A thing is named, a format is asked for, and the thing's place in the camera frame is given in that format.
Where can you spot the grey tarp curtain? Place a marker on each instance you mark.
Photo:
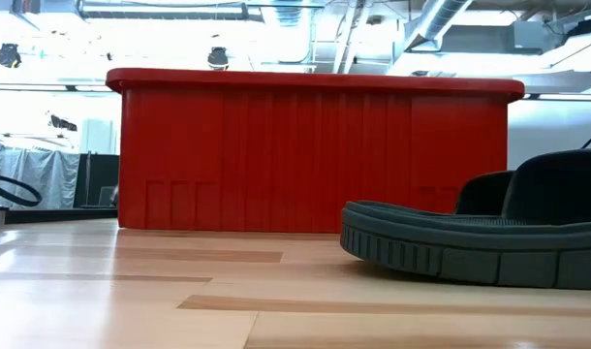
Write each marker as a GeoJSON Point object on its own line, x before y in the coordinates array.
{"type": "Point", "coordinates": [48, 177]}

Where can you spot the red plastic bin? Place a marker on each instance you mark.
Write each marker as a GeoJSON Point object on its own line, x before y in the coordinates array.
{"type": "Point", "coordinates": [315, 145]}

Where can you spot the small black wall fixture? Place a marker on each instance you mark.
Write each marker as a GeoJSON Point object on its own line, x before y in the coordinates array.
{"type": "Point", "coordinates": [64, 123]}

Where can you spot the silver ceiling duct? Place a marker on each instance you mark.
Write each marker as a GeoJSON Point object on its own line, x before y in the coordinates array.
{"type": "Point", "coordinates": [436, 22]}

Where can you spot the black ceiling lamp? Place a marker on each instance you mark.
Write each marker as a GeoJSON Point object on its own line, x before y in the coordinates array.
{"type": "Point", "coordinates": [8, 55]}
{"type": "Point", "coordinates": [218, 58]}

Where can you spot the black aluminium table frame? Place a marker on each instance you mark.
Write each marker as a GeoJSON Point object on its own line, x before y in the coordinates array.
{"type": "Point", "coordinates": [58, 215]}

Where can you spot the grey ceiling vent box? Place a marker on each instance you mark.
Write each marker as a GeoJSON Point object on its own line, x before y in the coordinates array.
{"type": "Point", "coordinates": [538, 35]}

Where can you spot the black cabinet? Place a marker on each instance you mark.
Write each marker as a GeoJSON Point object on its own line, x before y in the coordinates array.
{"type": "Point", "coordinates": [99, 179]}

